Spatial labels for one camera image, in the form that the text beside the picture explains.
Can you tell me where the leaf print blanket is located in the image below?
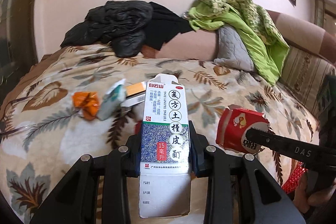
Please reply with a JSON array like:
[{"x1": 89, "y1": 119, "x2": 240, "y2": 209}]
[{"x1": 0, "y1": 44, "x2": 323, "y2": 224}]

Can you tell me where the brown padded backrest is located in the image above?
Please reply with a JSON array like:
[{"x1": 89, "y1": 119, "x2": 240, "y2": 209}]
[{"x1": 155, "y1": 10, "x2": 336, "y2": 61}]

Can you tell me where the red paper box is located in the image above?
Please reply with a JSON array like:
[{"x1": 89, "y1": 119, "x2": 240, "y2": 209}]
[{"x1": 215, "y1": 105, "x2": 271, "y2": 154}]

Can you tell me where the striped cushion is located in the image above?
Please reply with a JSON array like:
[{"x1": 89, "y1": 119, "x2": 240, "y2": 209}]
[{"x1": 278, "y1": 46, "x2": 336, "y2": 119}]

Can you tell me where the dark glass door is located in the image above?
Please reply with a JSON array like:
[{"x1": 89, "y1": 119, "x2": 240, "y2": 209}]
[{"x1": 0, "y1": 0, "x2": 40, "y2": 75}]

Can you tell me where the grey quilted pillow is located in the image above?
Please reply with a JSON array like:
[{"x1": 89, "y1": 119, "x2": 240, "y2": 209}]
[{"x1": 214, "y1": 25, "x2": 256, "y2": 72}]

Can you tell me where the person's right hand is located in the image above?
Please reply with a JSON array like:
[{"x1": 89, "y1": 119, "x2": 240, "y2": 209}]
[{"x1": 293, "y1": 174, "x2": 336, "y2": 215}]

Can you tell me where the black cloth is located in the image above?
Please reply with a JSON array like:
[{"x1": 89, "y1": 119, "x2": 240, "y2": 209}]
[{"x1": 142, "y1": 2, "x2": 193, "y2": 51}]

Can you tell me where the white medicine carton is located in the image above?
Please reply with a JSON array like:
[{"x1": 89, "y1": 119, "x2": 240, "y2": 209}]
[{"x1": 139, "y1": 74, "x2": 192, "y2": 219}]

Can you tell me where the green patterned blanket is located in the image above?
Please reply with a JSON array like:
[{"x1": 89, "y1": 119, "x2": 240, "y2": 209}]
[{"x1": 188, "y1": 0, "x2": 290, "y2": 86}]

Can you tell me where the teal and white packet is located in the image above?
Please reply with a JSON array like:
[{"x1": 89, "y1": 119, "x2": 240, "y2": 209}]
[{"x1": 97, "y1": 79, "x2": 127, "y2": 120}]

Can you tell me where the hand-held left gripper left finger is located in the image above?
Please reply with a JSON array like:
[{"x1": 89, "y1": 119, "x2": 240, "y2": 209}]
[{"x1": 29, "y1": 122, "x2": 142, "y2": 224}]

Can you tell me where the red mesh basket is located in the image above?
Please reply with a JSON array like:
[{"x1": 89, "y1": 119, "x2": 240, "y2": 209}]
[{"x1": 282, "y1": 164, "x2": 308, "y2": 194}]

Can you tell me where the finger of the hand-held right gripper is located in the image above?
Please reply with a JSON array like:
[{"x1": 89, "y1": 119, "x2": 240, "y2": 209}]
[{"x1": 243, "y1": 127, "x2": 336, "y2": 172}]

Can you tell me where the crumpled orange wrapper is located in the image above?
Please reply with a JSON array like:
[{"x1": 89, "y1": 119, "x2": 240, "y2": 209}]
[{"x1": 72, "y1": 91, "x2": 100, "y2": 121}]

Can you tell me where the orange cardboard box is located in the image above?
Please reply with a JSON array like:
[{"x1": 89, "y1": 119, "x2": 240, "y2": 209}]
[{"x1": 121, "y1": 81, "x2": 147, "y2": 109}]

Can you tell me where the black puffer jacket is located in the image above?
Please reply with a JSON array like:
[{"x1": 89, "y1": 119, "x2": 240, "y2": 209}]
[{"x1": 60, "y1": 0, "x2": 154, "y2": 58}]

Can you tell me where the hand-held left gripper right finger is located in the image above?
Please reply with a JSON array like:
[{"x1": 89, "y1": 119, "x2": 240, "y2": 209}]
[{"x1": 188, "y1": 121, "x2": 306, "y2": 224}]

